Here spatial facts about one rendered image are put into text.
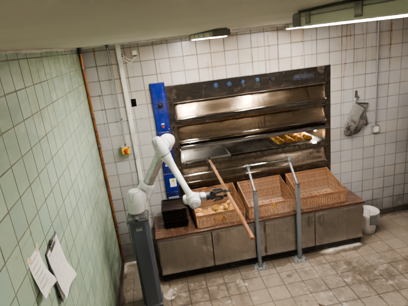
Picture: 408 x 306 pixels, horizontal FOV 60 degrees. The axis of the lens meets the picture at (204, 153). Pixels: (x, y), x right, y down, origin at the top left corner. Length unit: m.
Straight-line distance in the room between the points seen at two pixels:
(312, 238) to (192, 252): 1.41
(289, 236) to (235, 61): 2.08
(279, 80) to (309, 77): 0.36
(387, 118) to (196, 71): 2.49
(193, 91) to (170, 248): 1.74
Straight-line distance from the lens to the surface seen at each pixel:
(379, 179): 5.23
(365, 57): 4.70
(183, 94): 4.01
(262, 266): 4.30
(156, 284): 3.83
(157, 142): 3.12
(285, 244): 4.31
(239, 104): 4.13
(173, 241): 3.96
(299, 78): 4.34
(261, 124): 4.25
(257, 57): 4.13
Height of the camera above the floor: 2.55
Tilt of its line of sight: 18 degrees down
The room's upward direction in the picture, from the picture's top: 7 degrees counter-clockwise
